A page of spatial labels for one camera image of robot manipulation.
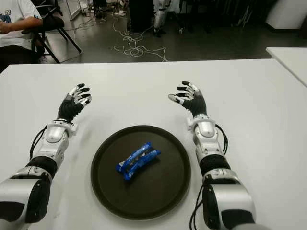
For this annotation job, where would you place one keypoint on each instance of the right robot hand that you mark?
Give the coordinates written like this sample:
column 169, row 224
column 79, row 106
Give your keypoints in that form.
column 196, row 105

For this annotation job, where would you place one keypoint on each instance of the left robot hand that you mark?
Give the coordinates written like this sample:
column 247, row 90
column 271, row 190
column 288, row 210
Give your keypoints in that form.
column 69, row 107

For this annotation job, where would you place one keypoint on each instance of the blue Oreo packet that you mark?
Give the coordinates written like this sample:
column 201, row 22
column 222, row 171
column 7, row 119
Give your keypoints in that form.
column 138, row 161

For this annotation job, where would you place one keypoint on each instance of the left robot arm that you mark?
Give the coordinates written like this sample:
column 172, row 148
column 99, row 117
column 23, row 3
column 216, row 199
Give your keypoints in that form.
column 36, row 182

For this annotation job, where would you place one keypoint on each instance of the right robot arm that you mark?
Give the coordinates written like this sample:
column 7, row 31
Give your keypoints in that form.
column 227, row 191

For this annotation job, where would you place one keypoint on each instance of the black folding chair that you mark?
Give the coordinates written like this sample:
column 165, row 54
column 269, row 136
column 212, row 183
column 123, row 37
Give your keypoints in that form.
column 51, row 22

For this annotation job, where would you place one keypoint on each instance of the seated person white t-shirt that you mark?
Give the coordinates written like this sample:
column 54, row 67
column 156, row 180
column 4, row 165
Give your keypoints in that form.
column 14, row 33

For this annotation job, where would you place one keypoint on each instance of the round dark brown tray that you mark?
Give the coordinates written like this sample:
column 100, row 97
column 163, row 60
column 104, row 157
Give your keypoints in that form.
column 156, row 191

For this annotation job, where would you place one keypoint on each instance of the white side table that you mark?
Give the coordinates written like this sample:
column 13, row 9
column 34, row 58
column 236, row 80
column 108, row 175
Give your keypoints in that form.
column 292, row 60

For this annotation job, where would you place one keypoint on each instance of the black cabinet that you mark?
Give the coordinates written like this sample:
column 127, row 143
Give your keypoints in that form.
column 141, row 14

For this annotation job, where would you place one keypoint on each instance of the white curved pedestal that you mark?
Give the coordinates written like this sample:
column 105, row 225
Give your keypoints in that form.
column 285, row 14

